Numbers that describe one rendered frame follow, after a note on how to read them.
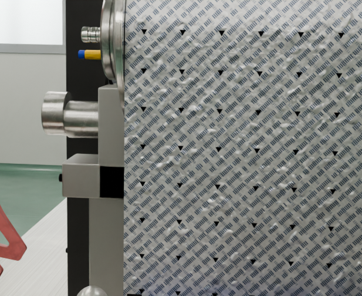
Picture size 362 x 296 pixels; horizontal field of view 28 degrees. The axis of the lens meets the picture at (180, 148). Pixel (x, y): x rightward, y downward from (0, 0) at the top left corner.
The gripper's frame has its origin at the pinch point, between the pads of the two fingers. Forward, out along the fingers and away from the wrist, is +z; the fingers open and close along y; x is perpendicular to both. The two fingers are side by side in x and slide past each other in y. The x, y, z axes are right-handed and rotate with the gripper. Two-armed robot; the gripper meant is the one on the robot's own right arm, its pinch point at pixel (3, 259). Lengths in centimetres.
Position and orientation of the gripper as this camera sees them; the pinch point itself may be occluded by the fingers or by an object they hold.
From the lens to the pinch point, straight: 62.8
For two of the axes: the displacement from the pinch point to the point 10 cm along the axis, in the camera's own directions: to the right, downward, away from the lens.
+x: 5.2, -8.3, -1.9
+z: 8.5, 5.3, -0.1
